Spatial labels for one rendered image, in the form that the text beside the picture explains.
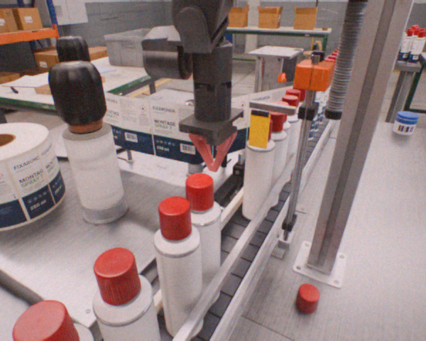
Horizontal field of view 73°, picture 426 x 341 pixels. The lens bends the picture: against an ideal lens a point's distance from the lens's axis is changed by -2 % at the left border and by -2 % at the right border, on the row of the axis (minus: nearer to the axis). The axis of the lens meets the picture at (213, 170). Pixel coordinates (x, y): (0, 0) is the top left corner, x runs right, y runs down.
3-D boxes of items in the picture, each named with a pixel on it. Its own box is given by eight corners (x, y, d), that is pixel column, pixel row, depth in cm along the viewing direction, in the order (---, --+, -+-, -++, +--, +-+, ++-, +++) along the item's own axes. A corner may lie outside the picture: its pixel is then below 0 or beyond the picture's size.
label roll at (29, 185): (-63, 222, 58) (-103, 159, 51) (17, 172, 75) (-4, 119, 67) (18, 239, 54) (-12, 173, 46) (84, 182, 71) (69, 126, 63)
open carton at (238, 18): (221, 27, 547) (221, 5, 528) (231, 25, 584) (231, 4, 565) (242, 28, 533) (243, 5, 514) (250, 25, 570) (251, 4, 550)
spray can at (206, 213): (197, 274, 47) (192, 164, 37) (226, 287, 45) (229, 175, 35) (179, 299, 43) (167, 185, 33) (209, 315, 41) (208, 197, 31)
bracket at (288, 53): (266, 48, 86) (266, 45, 85) (303, 51, 81) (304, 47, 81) (248, 55, 76) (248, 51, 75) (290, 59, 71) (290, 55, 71)
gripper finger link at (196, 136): (189, 172, 50) (186, 120, 45) (209, 155, 56) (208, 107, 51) (224, 182, 47) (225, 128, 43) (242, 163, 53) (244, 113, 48)
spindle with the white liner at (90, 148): (106, 193, 67) (75, 56, 51) (136, 205, 63) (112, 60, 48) (74, 216, 60) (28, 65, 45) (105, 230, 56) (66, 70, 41)
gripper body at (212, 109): (177, 134, 44) (174, 84, 40) (210, 114, 52) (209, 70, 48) (216, 143, 41) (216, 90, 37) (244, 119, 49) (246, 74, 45)
